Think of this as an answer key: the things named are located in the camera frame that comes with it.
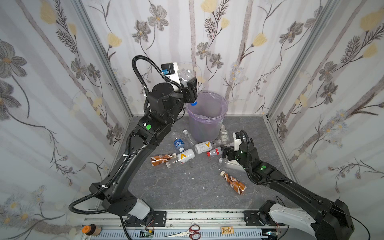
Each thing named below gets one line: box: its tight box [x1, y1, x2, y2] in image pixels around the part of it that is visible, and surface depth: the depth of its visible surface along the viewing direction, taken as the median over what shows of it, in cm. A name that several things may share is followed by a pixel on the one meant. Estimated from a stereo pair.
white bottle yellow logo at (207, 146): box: [194, 139, 222, 154], surface depth 97 cm
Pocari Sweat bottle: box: [174, 137, 185, 153], surface depth 100 cm
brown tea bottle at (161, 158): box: [150, 153, 177, 166], surface depth 92 cm
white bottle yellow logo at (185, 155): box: [173, 149, 195, 165], surface depth 93 cm
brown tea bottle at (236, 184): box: [220, 170, 247, 195], surface depth 83 cm
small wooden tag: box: [221, 226, 234, 234], surface depth 72 cm
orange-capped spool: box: [82, 224, 102, 236], surface depth 67 cm
